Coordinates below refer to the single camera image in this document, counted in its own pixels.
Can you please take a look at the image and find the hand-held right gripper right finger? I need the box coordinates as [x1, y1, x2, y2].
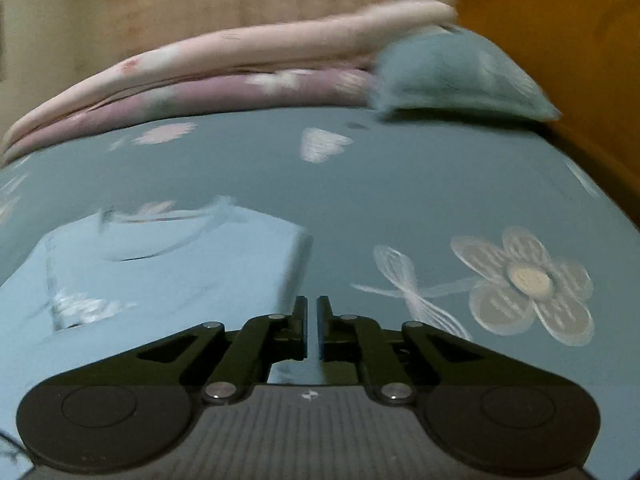
[316, 296, 577, 405]

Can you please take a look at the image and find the purple floral quilt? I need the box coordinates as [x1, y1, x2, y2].
[2, 67, 381, 166]

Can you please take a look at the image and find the light blue cartoon print shirt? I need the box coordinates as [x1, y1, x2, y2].
[0, 195, 313, 480]

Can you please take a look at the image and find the teal pillow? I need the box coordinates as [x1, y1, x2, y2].
[370, 25, 561, 123]

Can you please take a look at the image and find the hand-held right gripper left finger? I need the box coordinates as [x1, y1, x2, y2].
[35, 296, 308, 405]

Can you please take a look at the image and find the wooden headboard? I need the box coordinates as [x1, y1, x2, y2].
[455, 0, 640, 221]

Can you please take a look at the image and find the pink floral quilt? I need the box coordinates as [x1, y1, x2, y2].
[0, 0, 458, 151]

